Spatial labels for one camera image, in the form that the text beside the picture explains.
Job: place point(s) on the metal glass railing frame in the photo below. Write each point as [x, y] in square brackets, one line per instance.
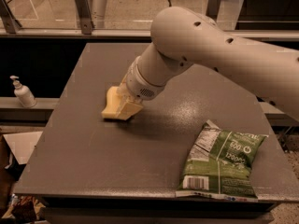
[12, 27]

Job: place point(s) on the colourful wrappers on floor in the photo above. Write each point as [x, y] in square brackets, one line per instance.
[23, 210]

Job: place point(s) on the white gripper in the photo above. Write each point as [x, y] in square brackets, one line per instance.
[139, 88]

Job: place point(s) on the yellow sponge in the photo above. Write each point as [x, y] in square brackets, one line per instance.
[109, 111]

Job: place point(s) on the cardboard box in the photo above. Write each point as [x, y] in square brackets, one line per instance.
[21, 147]

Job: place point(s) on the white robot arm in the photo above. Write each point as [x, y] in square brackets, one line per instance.
[181, 38]

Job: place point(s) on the green chip bag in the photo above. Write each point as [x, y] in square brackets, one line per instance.
[219, 165]

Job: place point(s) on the white pump bottle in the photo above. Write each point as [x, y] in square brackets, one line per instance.
[23, 93]

